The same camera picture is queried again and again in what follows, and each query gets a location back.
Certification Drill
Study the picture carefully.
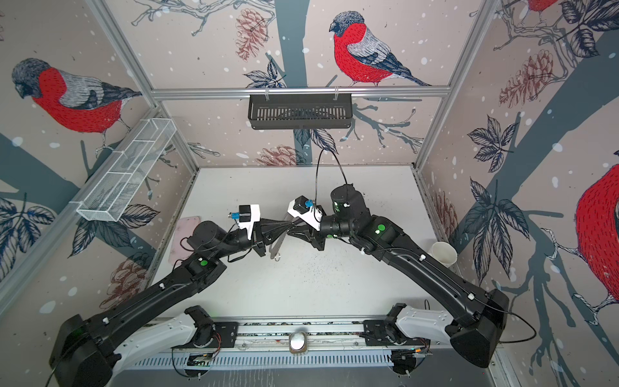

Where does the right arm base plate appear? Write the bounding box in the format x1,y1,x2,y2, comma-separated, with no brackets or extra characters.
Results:
359,319,430,348

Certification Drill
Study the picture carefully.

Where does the white mug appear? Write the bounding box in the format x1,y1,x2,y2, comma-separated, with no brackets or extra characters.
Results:
430,241,458,268

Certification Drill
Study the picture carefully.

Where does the silver push button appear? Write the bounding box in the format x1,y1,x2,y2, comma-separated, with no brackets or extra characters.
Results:
289,331,308,355

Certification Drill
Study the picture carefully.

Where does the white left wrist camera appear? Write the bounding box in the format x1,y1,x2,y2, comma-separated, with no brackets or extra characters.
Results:
229,204,260,240

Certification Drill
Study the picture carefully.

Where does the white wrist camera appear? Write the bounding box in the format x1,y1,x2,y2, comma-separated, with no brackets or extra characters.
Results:
229,204,260,240
287,195,325,232

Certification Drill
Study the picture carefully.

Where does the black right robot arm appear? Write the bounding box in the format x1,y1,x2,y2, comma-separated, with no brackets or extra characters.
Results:
288,184,509,368

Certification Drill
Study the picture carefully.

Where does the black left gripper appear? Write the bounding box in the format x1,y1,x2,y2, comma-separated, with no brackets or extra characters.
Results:
213,215,290,261

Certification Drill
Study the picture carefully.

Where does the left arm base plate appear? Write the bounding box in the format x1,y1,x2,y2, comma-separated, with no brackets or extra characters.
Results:
182,322,240,350

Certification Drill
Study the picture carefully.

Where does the white wire mesh basket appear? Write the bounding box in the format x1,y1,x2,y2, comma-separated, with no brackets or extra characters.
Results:
77,118,177,222

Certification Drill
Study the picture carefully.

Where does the black hanging basket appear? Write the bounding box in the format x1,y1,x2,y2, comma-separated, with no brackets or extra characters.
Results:
248,94,353,130

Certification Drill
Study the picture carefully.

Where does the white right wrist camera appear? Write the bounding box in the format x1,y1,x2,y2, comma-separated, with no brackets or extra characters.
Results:
287,195,325,232

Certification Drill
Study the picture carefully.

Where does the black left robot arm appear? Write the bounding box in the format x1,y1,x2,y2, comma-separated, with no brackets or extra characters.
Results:
49,219,295,386

